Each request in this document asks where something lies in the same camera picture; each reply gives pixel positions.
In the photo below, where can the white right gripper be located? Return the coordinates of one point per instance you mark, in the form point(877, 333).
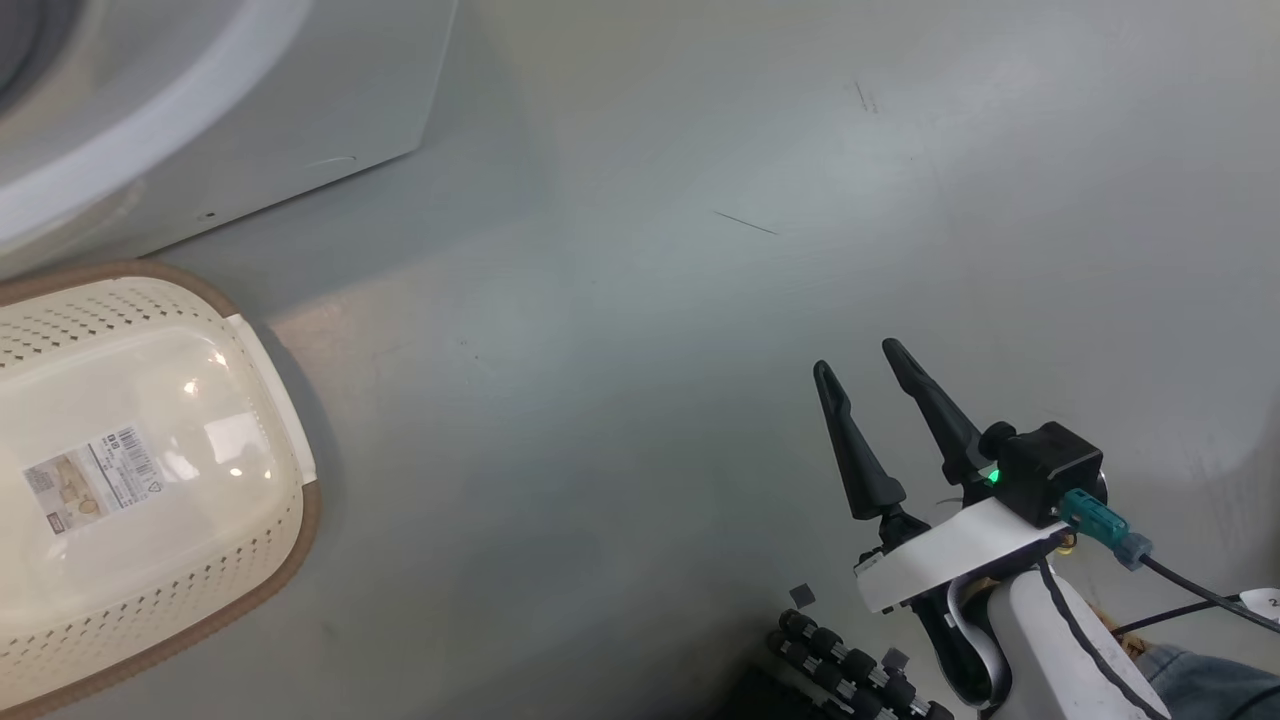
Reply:
point(960, 550)

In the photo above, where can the white front-load washing machine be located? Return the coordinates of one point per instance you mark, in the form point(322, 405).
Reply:
point(250, 90)

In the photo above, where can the cream plastic laundry basket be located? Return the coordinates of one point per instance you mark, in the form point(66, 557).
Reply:
point(130, 600)

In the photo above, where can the basket barcode product sticker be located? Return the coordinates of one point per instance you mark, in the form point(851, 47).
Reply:
point(95, 478)

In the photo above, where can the blue denim trouser leg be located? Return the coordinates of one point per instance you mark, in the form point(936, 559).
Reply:
point(1215, 685)

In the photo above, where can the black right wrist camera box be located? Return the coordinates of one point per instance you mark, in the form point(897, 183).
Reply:
point(1050, 470)

